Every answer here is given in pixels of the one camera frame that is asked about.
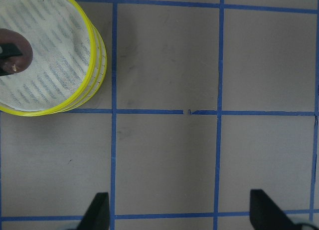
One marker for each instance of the yellow steamer basket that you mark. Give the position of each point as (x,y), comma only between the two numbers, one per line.
(64,48)
(97,78)

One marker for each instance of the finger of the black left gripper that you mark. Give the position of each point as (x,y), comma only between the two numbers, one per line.
(9,50)

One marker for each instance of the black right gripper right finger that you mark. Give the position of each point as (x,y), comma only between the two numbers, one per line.
(266,215)

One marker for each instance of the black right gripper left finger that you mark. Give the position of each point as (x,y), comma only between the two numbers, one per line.
(97,216)

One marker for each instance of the brown steamed bun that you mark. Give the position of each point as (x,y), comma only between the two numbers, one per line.
(16,64)

